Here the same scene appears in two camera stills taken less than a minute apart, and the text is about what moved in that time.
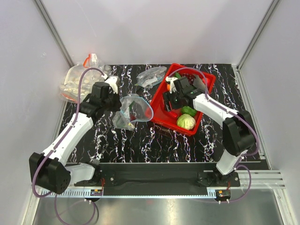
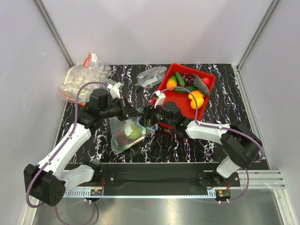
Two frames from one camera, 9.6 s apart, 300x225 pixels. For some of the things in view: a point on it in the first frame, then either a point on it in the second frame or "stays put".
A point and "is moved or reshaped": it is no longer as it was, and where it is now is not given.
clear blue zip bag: (134, 108) is moved or reshaped
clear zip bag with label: (148, 78) stays put
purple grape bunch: (191, 78) stays put
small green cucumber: (177, 75) stays put
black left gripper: (117, 108) to (127, 111)
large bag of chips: (69, 85) stays put
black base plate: (161, 176) stays put
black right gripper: (168, 97) to (149, 112)
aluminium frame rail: (263, 180) stays put
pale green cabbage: (186, 121) is moved or reshaped
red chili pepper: (174, 115) is moved or reshaped
